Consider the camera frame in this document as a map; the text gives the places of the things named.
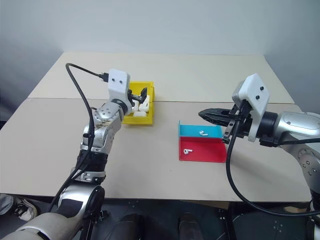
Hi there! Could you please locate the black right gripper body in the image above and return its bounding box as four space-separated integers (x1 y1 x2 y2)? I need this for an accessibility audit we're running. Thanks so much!
221 99 254 145

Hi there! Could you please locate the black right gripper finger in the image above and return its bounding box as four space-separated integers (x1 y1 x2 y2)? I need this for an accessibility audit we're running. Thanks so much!
199 115 234 126
198 108 235 117

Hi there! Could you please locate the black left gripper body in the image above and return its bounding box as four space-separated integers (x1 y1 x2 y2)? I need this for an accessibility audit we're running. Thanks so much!
127 89 142 103

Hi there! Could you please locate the yellow plastic bin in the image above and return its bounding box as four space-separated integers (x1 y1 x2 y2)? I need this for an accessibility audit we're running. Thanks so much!
121 80 156 126

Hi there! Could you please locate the blue plastic tray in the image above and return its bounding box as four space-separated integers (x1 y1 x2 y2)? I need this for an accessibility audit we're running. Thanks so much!
178 119 224 139

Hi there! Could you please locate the red plastic tray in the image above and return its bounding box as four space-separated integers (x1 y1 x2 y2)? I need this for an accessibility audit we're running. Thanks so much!
178 136 227 164

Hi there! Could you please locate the white sneaker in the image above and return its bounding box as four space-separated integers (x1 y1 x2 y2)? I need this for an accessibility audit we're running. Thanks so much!
12 196 39 221

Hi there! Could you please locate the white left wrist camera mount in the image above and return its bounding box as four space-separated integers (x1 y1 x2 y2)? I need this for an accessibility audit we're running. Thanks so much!
107 68 134 112

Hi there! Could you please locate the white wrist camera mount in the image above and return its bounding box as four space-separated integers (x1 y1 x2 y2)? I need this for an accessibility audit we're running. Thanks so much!
107 68 134 112
231 73 272 142

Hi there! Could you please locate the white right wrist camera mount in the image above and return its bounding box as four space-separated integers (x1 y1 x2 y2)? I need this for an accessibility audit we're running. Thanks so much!
231 73 272 142

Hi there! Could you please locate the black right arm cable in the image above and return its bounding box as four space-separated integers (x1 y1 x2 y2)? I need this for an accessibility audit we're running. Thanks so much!
225 119 320 217

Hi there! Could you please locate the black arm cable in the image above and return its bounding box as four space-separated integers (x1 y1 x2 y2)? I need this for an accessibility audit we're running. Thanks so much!
47 63 110 213
225 119 320 217

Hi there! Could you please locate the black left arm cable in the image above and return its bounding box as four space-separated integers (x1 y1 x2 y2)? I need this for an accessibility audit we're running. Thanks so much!
47 63 110 213

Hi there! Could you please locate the black floor base plate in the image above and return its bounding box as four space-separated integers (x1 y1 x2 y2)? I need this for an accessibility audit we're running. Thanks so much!
98 198 230 240
229 201 315 240

